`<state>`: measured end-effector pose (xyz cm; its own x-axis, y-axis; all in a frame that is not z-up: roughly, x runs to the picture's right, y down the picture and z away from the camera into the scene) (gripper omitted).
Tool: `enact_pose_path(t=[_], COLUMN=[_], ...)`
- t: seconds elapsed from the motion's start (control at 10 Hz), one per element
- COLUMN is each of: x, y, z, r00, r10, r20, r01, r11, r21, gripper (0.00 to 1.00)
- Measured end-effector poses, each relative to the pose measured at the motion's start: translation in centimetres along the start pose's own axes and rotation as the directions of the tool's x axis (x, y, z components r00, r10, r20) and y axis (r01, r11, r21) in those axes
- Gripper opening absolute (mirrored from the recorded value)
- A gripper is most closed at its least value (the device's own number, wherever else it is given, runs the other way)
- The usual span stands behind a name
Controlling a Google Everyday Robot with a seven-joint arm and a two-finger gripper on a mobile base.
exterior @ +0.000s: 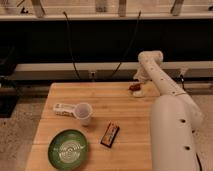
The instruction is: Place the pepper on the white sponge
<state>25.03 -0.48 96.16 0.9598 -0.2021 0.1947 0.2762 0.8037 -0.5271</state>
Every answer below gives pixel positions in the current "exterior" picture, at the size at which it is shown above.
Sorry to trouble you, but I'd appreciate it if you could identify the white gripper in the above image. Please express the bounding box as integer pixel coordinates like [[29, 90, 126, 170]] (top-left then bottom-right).
[[133, 66, 149, 82]]

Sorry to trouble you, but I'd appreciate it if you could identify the reddish brown pepper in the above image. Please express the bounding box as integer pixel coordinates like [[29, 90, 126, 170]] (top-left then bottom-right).
[[129, 83, 141, 91]]

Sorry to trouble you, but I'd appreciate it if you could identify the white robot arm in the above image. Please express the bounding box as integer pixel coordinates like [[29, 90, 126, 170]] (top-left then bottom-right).
[[134, 50, 203, 171]]

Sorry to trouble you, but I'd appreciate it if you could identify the clear plastic cup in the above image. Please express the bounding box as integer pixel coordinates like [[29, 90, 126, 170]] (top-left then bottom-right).
[[74, 103, 93, 126]]

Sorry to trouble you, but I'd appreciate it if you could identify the dark candy bar wrapper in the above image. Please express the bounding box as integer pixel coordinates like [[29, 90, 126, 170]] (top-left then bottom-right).
[[101, 123, 120, 148]]

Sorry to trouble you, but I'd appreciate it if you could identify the green patterned plate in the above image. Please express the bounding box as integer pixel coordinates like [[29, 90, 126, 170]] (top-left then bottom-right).
[[48, 129, 88, 171]]

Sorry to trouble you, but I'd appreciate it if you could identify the wall power outlet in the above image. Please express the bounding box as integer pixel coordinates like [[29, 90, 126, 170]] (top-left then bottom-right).
[[88, 70, 97, 80]]

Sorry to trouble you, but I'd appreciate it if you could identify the right black cable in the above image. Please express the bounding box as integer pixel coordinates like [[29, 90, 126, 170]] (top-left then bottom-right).
[[109, 10, 142, 79]]

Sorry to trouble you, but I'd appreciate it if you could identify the black cable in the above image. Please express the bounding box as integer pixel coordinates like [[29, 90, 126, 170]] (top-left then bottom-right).
[[109, 10, 142, 79], [62, 11, 82, 81]]

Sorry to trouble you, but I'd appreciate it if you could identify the left black cable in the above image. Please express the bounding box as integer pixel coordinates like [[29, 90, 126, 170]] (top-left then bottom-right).
[[62, 11, 82, 81]]

